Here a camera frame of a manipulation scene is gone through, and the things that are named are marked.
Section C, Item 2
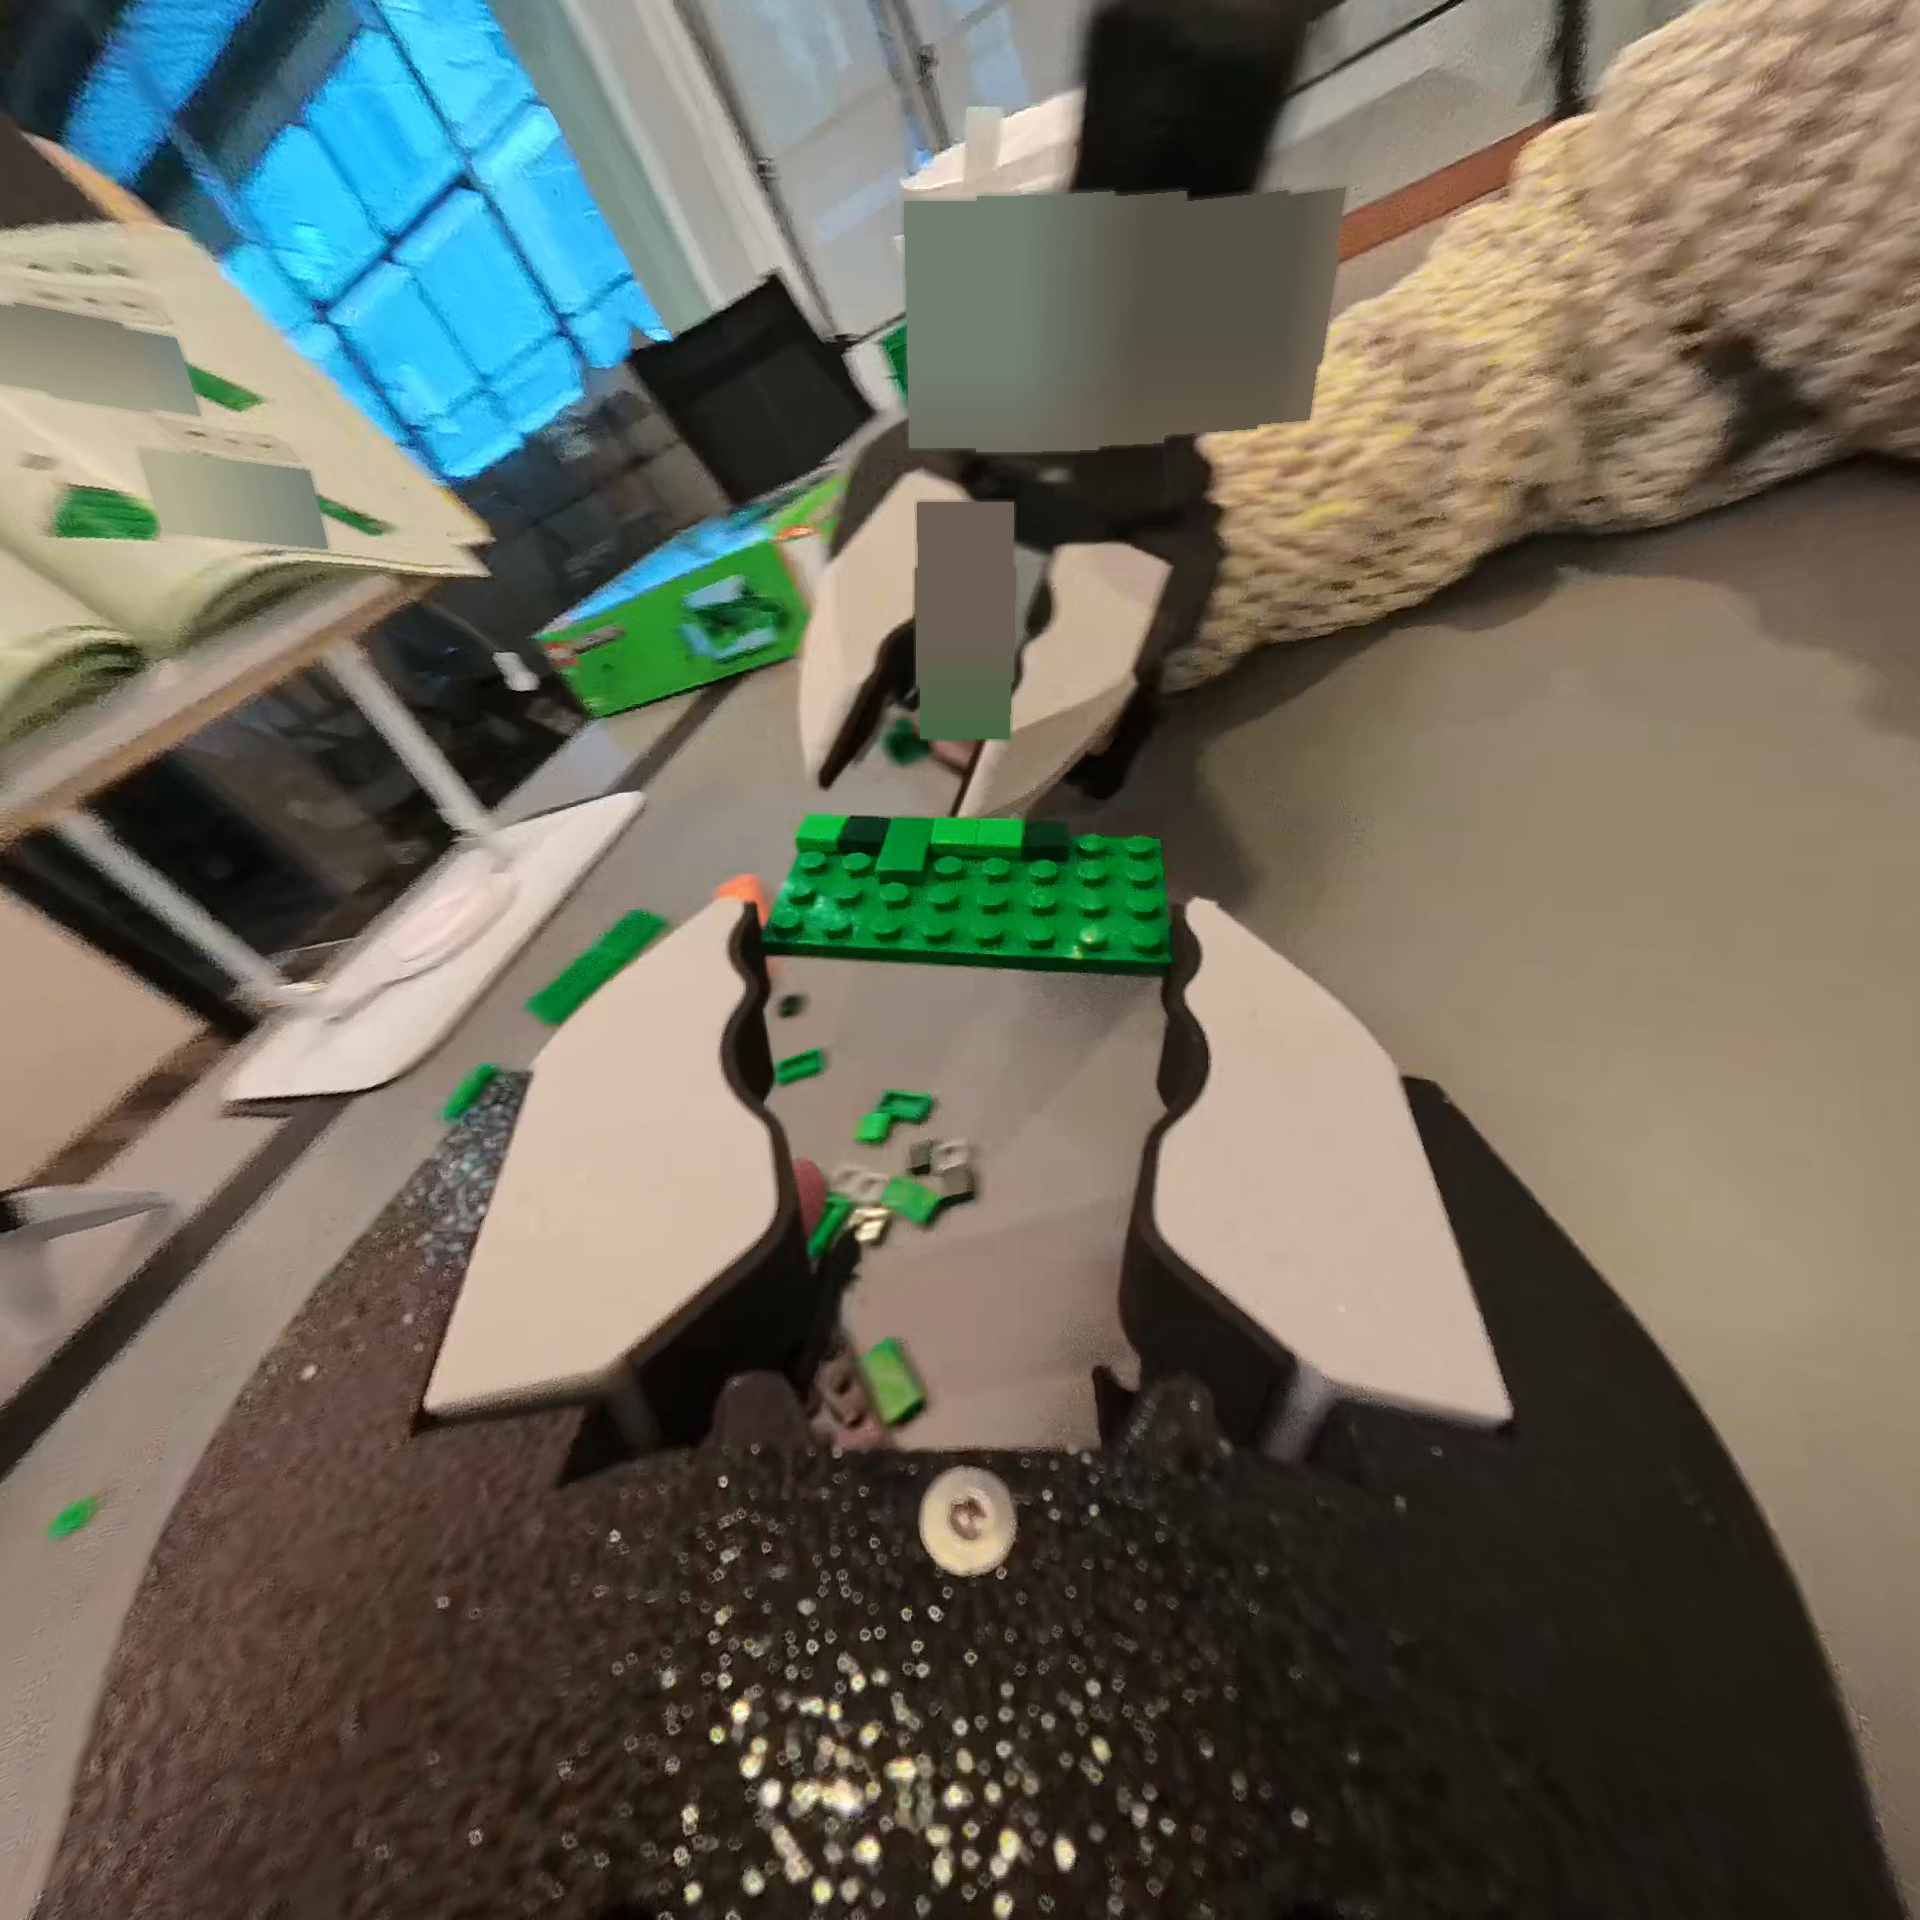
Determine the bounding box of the white book stand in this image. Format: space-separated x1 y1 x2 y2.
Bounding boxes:
0 569 653 1118

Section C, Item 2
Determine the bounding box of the person's right forearm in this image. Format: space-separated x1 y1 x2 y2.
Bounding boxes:
1163 0 1920 699

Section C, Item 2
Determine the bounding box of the black office chair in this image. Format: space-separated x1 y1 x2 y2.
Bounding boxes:
630 276 878 516

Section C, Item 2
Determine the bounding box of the large blue-lit window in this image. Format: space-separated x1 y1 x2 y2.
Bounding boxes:
60 0 680 485

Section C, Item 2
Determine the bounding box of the open instruction booklet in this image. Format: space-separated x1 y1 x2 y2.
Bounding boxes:
0 222 498 747

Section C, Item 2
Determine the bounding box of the green lego box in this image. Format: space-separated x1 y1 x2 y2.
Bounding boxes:
533 482 862 725

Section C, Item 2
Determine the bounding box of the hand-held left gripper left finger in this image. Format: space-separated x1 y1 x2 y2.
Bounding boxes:
420 903 801 1452

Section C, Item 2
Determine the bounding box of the green lego baseplate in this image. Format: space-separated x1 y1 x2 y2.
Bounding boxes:
760 814 1178 981

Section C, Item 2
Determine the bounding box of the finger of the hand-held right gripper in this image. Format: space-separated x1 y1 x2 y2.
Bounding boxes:
798 471 927 791
957 543 1181 821

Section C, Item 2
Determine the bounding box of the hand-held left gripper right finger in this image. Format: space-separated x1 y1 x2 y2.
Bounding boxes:
1132 898 1518 1464

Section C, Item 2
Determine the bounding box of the narrow green lego plate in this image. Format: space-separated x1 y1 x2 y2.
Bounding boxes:
526 906 674 1034

